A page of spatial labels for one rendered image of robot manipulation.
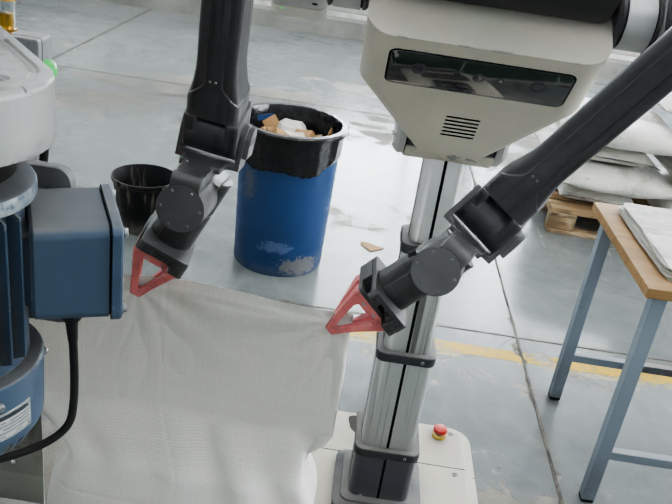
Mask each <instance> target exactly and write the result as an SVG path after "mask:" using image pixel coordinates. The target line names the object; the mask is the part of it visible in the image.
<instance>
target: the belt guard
mask: <svg viewBox="0 0 672 504"><path fill-rule="evenodd" d="M55 136H56V124H55V77H54V74H53V71H52V70H51V69H50V68H49V67H48V66H47V65H46V64H45V63H44V62H42V61H41V60H40V59H39V58H38V57H37V56H35V55H34V54H33V53H32V52H31V51H29V50H28V49H27V48H26V47H25V46H24V45H22V44H21V43H20V42H19V41H18V40H17V39H15V38H14V37H13V36H12V35H11V34H9V33H8V32H7V31H6V30H5V29H4V28H2V27H1V26H0V167H3V166H8V165H11V164H15V163H19V162H22V161H25V160H28V159H31V158H33V157H35V156H37V155H39V154H41V153H43V152H44V151H46V150H47V149H48V148H49V147H50V146H51V145H52V144H53V143H54V141H55Z"/></svg>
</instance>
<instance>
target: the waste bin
mask: <svg viewBox="0 0 672 504"><path fill-rule="evenodd" d="M274 114H275V115H276V117H277V119H278V121H281V120H283V119H285V118H287V119H291V120H295V121H302V122H303V123H304V125H305V126H306V129H307V130H312V131H313V132H314V133H315V135H320V134H322V136H323V137H298V136H289V135H283V134H278V133H274V132H270V131H266V130H263V129H261V127H263V126H264V124H263V122H262V121H263V120H265V119H267V118H269V117H270V116H272V115H274ZM249 125H251V126H252V127H254V128H256V129H257V135H256V140H255V144H254V148H253V152H252V155H251V156H250V157H249V158H248V159H247V160H245V164H244V166H243V167H242V169H241V170H240V171H239V172H238V188H237V206H236V223H235V241H234V256H235V258H236V260H237V261H238V262H239V263H240V264H241V265H242V266H244V267H245V268H247V269H249V270H251V271H254V272H256V273H260V274H263V275H268V276H275V277H296V276H301V275H305V274H308V273H310V272H312V271H314V270H315V269H316V268H317V267H318V266H319V264H320V261H321V255H322V249H323V244H324V238H325V233H326V227H327V221H328V216H329V210H330V204H331V199H332V193H333V187H334V181H335V175H336V170H337V164H338V159H339V157H340V156H341V151H342V147H343V141H344V138H345V137H347V135H348V134H349V130H350V129H349V126H348V124H347V123H346V122H345V121H344V120H343V119H342V118H340V117H338V116H337V115H334V114H332V113H330V112H327V111H324V110H321V109H318V108H314V107H310V106H305V105H299V104H291V103H278V102H268V103H256V104H252V109H251V116H250V124H249ZM331 127H332V130H333V134H332V135H330V136H327V135H328V133H329V131H330V129H331Z"/></svg>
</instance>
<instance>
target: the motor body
mask: <svg viewBox="0 0 672 504"><path fill-rule="evenodd" d="M37 191H38V182H37V174H36V172H35V171H34V169H33V168H32V167H31V166H30V165H29V164H28V163H27V162H25V161H22V162H19V163H17V169H16V171H15V173H14V174H13V175H12V176H10V177H9V178H8V179H7V180H5V181H4V182H2V183H0V456H1V455H3V454H5V453H6V452H8V451H10V450H11V449H13V448H14V447H15V446H17V445H18V444H19V443H20V442H21V441H22V440H23V439H24V438H25V437H26V436H27V434H28V433H29V432H30V430H31V429H32V428H33V427H34V425H35V424H36V423H37V421H38V419H39V417H40V415H41V412H42V409H43V405H44V354H47V353H48V348H47V347H46V346H44V342H43V339H42V337H41V335H40V333H39V332H38V330H37V329H36V328H35V327H34V326H33V325H32V324H30V323H29V308H28V307H26V306H25V298H24V274H23V250H22V226H23V224H24V221H25V207H26V206H28V205H29V204H30V203H31V202H32V201H33V200H34V198H35V197H36V195H37Z"/></svg>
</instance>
